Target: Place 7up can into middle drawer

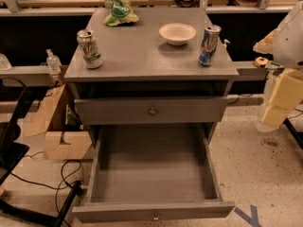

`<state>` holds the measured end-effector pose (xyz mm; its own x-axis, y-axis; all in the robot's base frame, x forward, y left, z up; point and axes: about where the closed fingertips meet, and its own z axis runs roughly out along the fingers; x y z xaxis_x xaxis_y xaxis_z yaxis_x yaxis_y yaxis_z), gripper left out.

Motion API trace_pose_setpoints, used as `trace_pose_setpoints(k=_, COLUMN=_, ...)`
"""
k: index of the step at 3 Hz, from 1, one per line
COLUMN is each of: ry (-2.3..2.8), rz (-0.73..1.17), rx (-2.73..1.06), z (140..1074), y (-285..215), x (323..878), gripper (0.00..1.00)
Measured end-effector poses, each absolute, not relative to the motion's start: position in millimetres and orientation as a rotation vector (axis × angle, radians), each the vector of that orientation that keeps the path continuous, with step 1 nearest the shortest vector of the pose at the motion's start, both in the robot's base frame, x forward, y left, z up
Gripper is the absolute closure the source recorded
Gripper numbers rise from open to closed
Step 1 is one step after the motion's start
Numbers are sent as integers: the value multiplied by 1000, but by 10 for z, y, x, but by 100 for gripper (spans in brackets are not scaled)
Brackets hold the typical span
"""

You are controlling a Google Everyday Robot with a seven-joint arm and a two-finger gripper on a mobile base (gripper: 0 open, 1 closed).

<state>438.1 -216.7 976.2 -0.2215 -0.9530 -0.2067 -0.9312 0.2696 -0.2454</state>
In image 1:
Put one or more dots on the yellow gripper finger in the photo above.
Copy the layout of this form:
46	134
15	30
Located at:
274	116
288	91

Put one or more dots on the green white 7up can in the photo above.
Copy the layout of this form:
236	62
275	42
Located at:
89	47

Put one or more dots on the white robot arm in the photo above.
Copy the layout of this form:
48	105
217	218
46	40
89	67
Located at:
285	43

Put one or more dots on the blue silver energy drink can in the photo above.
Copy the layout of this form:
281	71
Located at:
209	45

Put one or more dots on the grey drawer cabinet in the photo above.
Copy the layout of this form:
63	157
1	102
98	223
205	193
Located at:
138	62

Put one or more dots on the open grey middle drawer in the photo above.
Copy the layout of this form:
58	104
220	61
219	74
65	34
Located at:
152	172

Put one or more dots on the closed grey top drawer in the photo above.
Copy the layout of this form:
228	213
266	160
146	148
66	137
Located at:
110	111

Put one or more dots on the black stand leg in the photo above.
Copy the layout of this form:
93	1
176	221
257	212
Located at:
297	135

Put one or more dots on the small white pump bottle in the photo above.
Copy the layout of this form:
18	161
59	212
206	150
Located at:
226	43

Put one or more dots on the white bowl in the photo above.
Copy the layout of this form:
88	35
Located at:
177	34

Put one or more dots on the green chip bag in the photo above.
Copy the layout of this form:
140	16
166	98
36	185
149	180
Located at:
121	12

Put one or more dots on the cardboard box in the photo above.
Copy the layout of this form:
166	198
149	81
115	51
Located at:
62	142

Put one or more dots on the clear plastic bottle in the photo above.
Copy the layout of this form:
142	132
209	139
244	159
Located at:
53	62

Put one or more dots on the black chair frame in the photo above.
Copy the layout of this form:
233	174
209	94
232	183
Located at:
11	153

